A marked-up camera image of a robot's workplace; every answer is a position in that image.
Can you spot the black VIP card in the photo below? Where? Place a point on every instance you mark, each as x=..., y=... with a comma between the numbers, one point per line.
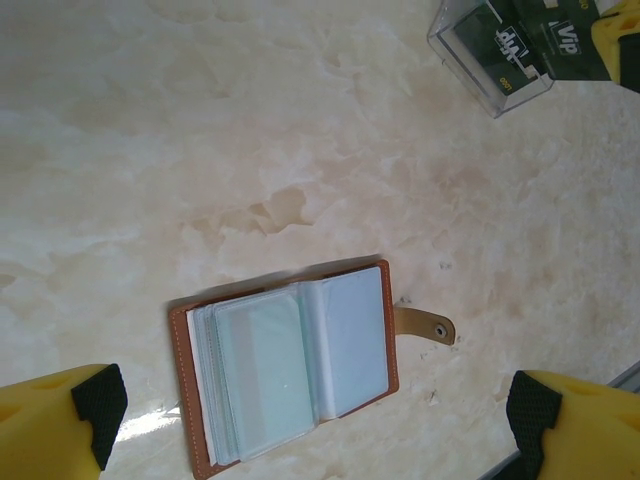
x=565, y=55
x=495, y=55

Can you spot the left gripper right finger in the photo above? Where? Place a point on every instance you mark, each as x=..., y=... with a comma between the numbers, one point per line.
x=590, y=435

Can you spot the clear acrylic card box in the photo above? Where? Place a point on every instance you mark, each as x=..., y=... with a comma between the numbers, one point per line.
x=520, y=97

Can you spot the brown leather card holder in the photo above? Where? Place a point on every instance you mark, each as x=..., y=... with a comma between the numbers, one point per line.
x=180, y=380

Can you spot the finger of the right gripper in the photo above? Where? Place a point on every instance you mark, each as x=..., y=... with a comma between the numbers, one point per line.
x=612, y=35

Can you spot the pale blue card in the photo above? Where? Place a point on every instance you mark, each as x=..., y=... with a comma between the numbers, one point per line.
x=355, y=340

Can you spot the teal printed card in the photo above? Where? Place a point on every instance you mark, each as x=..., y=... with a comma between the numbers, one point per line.
x=270, y=370

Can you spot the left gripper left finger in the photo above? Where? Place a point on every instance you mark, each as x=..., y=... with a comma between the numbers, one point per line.
x=45, y=430

